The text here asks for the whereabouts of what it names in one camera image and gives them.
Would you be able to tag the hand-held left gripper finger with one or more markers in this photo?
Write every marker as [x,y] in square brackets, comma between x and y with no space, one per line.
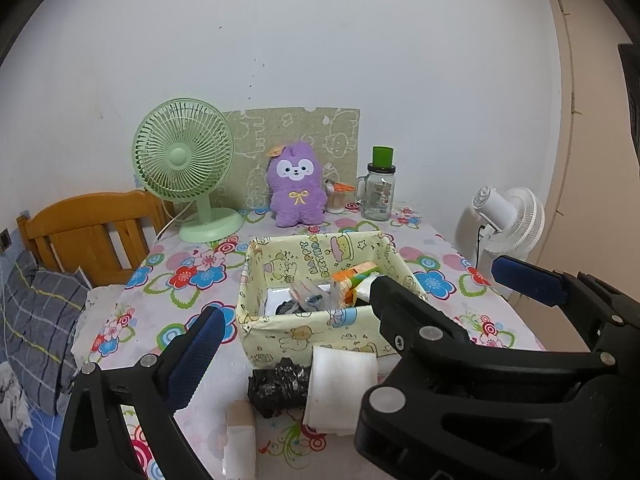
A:
[200,355]

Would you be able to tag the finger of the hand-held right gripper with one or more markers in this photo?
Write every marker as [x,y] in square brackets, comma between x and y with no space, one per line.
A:
[425,320]
[530,280]

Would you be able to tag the green orange tissue pack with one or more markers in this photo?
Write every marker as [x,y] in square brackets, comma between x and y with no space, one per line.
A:
[360,287]

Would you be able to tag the black plastic bag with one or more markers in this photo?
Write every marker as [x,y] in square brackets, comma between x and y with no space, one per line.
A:
[277,385]

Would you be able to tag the yellow cartoon printed storage box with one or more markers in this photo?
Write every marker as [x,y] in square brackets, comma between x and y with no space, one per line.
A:
[300,335]

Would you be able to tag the white floor fan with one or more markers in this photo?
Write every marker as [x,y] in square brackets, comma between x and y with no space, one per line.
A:
[520,220]

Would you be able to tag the glass jar mug green lid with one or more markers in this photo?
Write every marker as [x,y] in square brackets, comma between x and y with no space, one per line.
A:
[377,200]

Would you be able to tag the cotton swab tub orange lid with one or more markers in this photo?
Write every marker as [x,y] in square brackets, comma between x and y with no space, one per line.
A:
[337,202]

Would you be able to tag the beige door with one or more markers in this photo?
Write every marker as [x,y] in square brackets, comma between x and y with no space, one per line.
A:
[585,135]

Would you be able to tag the grey plaid pillow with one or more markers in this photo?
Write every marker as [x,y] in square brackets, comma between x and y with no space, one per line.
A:
[40,320]

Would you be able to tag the purple plush toy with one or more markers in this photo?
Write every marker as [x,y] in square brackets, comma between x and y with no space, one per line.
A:
[297,205]

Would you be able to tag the wooden bed headboard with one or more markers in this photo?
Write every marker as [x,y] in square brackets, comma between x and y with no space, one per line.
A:
[85,215]

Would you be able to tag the blue checked bed sheet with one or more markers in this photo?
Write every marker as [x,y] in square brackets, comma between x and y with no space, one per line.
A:
[35,440]

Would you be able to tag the white grey crumpled cloth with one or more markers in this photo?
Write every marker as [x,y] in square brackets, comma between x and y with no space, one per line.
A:
[12,400]

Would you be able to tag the green desk fan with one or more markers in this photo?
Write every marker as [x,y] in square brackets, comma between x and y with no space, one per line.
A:
[180,155]

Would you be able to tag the green cartoon printed board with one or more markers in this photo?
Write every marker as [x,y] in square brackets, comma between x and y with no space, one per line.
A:
[300,125]

